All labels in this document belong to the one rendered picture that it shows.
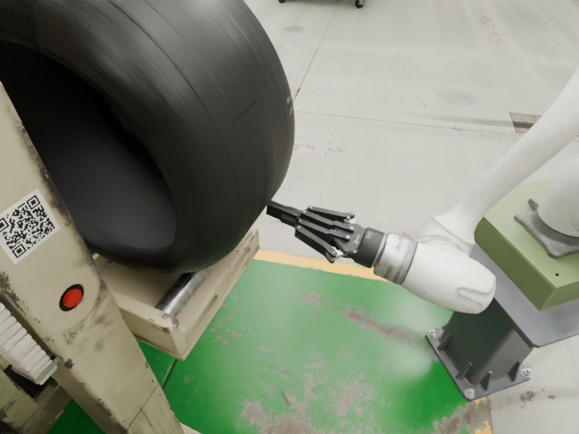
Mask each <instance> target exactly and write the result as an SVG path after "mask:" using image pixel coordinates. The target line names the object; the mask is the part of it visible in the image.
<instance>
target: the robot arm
mask: <svg viewBox="0 0 579 434"><path fill-rule="evenodd" d="M578 135H579V66H578V67H577V68H576V71H575V72H574V74H573V76H572V77H571V79H570V81H569V82H568V83H567V85H566V86H565V88H564V89H563V91H562V92H561V94H560V95H559V96H558V98H557V99H556V101H555V102H554V103H553V104H552V105H551V106H550V107H549V108H548V110H547V111H546V112H545V113H544V114H543V115H542V116H541V118H540V119H539V120H538V121H537V122H536V123H535V124H534V125H533V126H532V127H531V128H530V129H529V130H528V131H527V132H526V133H525V134H524V135H523V136H522V137H521V138H520V140H519V141H518V142H517V143H516V144H515V145H514V146H513V147H512V148H511V149H510V150H509V151H508V152H507V153H506V154H505V155H504V156H503V157H502V158H501V159H500V160H499V161H498V162H497V163H496V164H495V165H494V166H493V167H492V168H491V169H490V170H489V171H488V172H487V173H486V174H485V175H484V176H483V177H482V178H481V179H480V180H479V181H478V182H477V183H476V184H475V186H474V187H473V188H472V189H471V190H470V191H469V192H468V193H467V194H466V195H465V196H464V197H463V198H462V199H461V200H460V201H459V202H458V203H457V204H456V205H455V206H454V207H453V208H452V209H451V210H450V211H449V212H447V213H445V214H440V215H434V216H433V217H432V218H431V219H430V220H429V221H428V222H427V223H426V224H425V225H424V226H423V227H421V228H420V229H419V230H418V232H417V233H416V234H415V235H414V236H413V238H412V239H409V238H406V237H404V236H401V235H400V234H397V233H395V232H389V233H388V235H387V237H385V236H384V234H385V232H381V231H378V230H377V229H374V228H371V227H369V226H368V227H366V228H363V227H361V226H360V225H359V224H357V223H356V221H355V220H354V217H355V213H342V212H338V211H333V210H330V209H325V208H318V207H314V206H308V208H307V209H305V210H300V209H297V208H293V207H291V206H288V207H287V206H284V205H283V204H280V203H278V202H275V201H272V200H270V202H269V203H268V204H267V207H266V214H268V215H269V216H271V217H274V218H276V219H279V220H280V221H281V222H282V223H284V224H287V225H288V226H292V227H294V228H295V235H294V236H295V237H296V238H297V239H299V240H301V241H302V242H303V243H305V244H306V245H308V246H310V247H311V248H313V249H314V250H316V251H318V252H319V253H320V254H321V255H323V256H324V257H325V258H326V259H327V261H328V262H329V263H330V264H333V263H334V262H335V259H337V258H339V257H344V258H351V259H352V260H353V261H354V262H355V263H356V264H360V265H363V266H364V267H366V268H369V269H370V268H371V266H372V267H374V270H373V274H374V275H376V276H380V277H381V278H384V279H386V280H388V281H391V282H393V283H395V284H398V285H401V286H403V287H404V288H406V289H407V290H409V291H410V292H411V293H412V294H414V295H416V296H418V297H420V298H421V299H423V300H425V301H429V302H431V303H432V304H435V305H438V306H440V307H444V308H447V309H450V310H453V311H457V312H461V313H480V312H482V311H483V310H484V309H485V308H486V307H487V306H488V305H489V304H490V302H491V301H492V299H493V297H494V294H495V281H496V279H495V276H494V275H493V274H492V273H491V272H490V271H489V270H488V269H486V268H485V267H484V266H483V265H481V264H480V263H478V262H477V261H476V260H474V259H472V258H470V257H469V255H470V252H471V250H472V248H473V247H474V245H475V243H476V242H475V238H474V231H475V229H476V226H477V224H478V223H479V221H480V220H481V219H482V217H483V216H484V215H485V214H486V213H487V212H488V211H489V210H490V209H491V208H492V207H493V206H494V205H495V204H496V203H497V202H498V201H499V200H500V199H501V198H502V197H503V196H505V195H506V194H507V193H509V192H510V191H511V190H512V189H514V188H515V187H516V186H518V185H519V184H520V183H522V182H523V181H524V180H525V179H527V178H528V177H529V176H530V175H531V174H532V173H533V172H534V171H536V170H537V169H538V168H540V167H541V166H542V165H543V164H545V163H546V162H547V161H549V160H550V159H551V158H553V157H554V156H555V155H556V154H557V153H559V152H560V151H561V150H562V149H564V148H565V147H566V146H567V145H568V144H569V143H570V142H571V141H572V140H573V139H574V138H575V137H577V136H578ZM528 204H529V205H530V207H531V208H532V210H533V212H529V213H517V214H515V216H514V220H516V221H517V222H518V223H520V224H521V225H522V226H523V227H524V228H525V229H526V230H527V231H528V232H529V233H530V234H531V235H532V236H533V237H534V238H535V239H536V240H537V241H538V242H539V244H540V245H541V246H542V247H543V248H544V249H545V251H546V253H547V255H548V256H549V257H551V258H554V259H558V258H560V257H562V256H565V255H569V254H575V253H579V155H578V156H576V157H575V158H573V159H571V160H570V161H569V162H568V163H567V164H565V165H564V166H563V167H562V168H561V169H560V170H559V172H558V173H557V174H556V175H555V176H554V178H553V179H552V181H551V183H550V185H549V186H548V188H547V190H546V191H545V194H544V196H543V198H542V200H540V199H539V198H538V197H535V196H534V197H532V198H531V199H529V201H528Z"/></svg>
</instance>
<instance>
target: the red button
mask: <svg viewBox="0 0 579 434"><path fill-rule="evenodd" d="M81 297H82V293H81V291H80V290H78V289H76V288H73V289H71V290H69V291H68V292H67V293H66V294H65V297H64V300H63V303H64V305H65V306H66V307H75V306H76V305H77V304H78V303H79V302H80V300H81Z"/></svg>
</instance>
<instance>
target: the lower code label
mask: <svg viewBox="0 0 579 434"><path fill-rule="evenodd" d="M59 229H60V227H59V225H58V223H57V221H56V219H55V218H54V217H53V214H52V212H51V211H50V209H49V207H48V205H47V204H46V202H45V200H44V198H43V197H42V195H41V193H40V191H39V190H38V189H36V190H34V191H33V192H31V193H30V194H28V195H26V196H25V197H24V198H22V199H21V200H20V201H18V202H17V203H15V204H14V205H12V206H11V207H10V208H8V209H6V210H5V211H3V212H2V213H0V245H1V246H2V248H3V249H4V251H5V252H6V253H7V255H8V256H9V258H10V259H11V260H12V262H13V263H14V264H15V265H16V264H18V263H19V262H20V261H21V260H23V259H24V258H25V257H26V256H27V255H28V254H29V253H30V252H32V251H33V250H34V249H36V248H37V247H38V246H39V245H41V244H42V243H43V242H45V241H46V240H47V239H49V238H50V237H51V236H52V235H53V234H55V233H56V232H57V231H58V230H59Z"/></svg>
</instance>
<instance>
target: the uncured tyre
mask: <svg viewBox="0 0 579 434"><path fill-rule="evenodd" d="M0 81H1V83H2V85H3V87H4V89H5V90H6V92H7V94H8V96H9V99H10V100H11V102H12V104H13V106H14V108H15V110H16V112H17V114H18V115H19V117H20V119H21V121H22V124H23V126H24V127H25V129H26V131H27V133H28V136H29V138H30V139H31V141H32V143H33V145H34V147H35V149H36V151H37V152H38V154H39V155H40V158H41V160H42V162H43V164H44V165H45V166H46V168H47V171H48V173H49V175H50V177H51V178H52V180H53V182H54V184H55V186H56V188H57V190H58V192H59V194H60V196H61V198H62V199H63V201H64V203H65V205H66V207H67V209H68V211H69V213H70V215H71V217H72V219H73V221H74V224H75V227H76V228H77V230H78V232H79V233H80V235H81V236H82V238H83V239H84V242H85V243H86V245H87V247H88V249H90V250H92V251H94V252H95V253H97V254H98V255H100V256H102V257H105V258H107V259H108V260H110V261H112V262H115V263H117V264H120V265H122V266H125V267H128V268H130V269H133V270H138V271H142V272H146V273H152V274H176V273H188V272H195V271H199V270H204V269H207V268H208V267H210V266H212V265H214V264H216V263H217V262H219V261H220V260H222V259H223V258H224V257H225V256H227V255H228V254H229V253H230V252H232V251H233V250H234V249H235V248H236V247H237V245H238V244H239V243H240V241H241V240H242V239H243V238H244V237H245V235H246V234H247V232H248V231H249V229H250V228H251V227H252V225H253V224H254V222H255V221H256V220H257V218H258V217H259V216H260V215H261V213H262V212H263V211H264V209H265V207H266V206H267V204H268V203H269V202H270V200H271V199H272V198H273V196H274V195H275V194H276V193H277V191H278V190H279V188H280V187H281V185H282V183H283V180H284V178H285V177H286V174H287V172H288V169H289V166H290V160H291V156H292V152H293V148H294V143H295V131H296V124H295V112H293V115H292V117H291V118H290V116H289V111H288V106H287V102H286V99H285V97H286V96H287V95H288V93H289V92H290V86H289V83H288V79H287V77H286V74H285V71H284V69H283V65H282V63H281V60H280V58H279V57H278V55H277V51H276V49H275V47H274V46H273V44H272V42H271V40H270V38H269V36H268V34H267V33H266V32H265V30H264V28H263V26H262V25H261V23H260V22H259V20H258V18H257V17H256V16H255V15H254V14H253V12H252V11H251V9H250V8H249V7H248V5H247V4H246V3H245V2H244V0H0ZM290 96H291V100H292V95H291V92H290ZM255 100H256V103H255V104H254V105H253V106H252V107H250V108H249V109H248V110H247V111H246V112H245V113H244V114H243V115H242V116H241V117H240V118H239V119H238V120H237V121H236V122H235V123H234V124H233V123H232V121H233V120H234V119H235V118H236V117H237V116H238V115H239V114H240V113H241V112H242V111H244V110H245V109H246V108H247V107H248V106H249V105H250V104H251V103H252V102H254V101H255ZM292 105H293V100H292ZM293 110H294V105H293Z"/></svg>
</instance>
